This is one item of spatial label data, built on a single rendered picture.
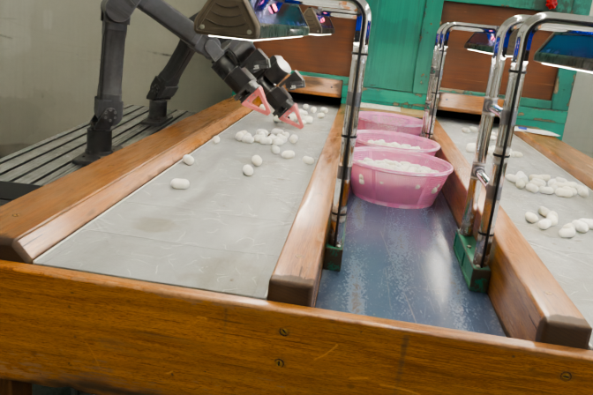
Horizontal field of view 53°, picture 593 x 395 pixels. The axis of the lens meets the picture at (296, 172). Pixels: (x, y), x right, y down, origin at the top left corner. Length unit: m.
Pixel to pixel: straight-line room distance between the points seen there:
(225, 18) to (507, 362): 0.52
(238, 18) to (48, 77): 2.97
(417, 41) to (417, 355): 1.87
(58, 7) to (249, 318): 3.03
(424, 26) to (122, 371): 1.95
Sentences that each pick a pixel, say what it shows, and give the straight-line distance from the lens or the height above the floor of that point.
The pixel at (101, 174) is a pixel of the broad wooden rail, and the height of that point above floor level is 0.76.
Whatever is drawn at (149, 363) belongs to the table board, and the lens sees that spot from 0.80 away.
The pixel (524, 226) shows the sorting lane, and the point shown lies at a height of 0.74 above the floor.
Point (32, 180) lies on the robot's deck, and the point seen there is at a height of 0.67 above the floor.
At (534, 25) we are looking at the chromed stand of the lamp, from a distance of 0.96.
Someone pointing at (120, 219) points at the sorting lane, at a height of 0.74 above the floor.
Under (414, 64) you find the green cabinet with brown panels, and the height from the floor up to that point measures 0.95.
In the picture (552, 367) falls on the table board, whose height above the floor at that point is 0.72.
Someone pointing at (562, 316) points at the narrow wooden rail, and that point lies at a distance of 0.79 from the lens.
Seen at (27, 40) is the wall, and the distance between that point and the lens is 3.69.
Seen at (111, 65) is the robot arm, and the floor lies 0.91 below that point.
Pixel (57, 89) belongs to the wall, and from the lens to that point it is 3.65.
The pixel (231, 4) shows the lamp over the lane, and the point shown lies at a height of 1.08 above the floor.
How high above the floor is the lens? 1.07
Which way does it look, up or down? 14 degrees down
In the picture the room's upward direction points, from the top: 6 degrees clockwise
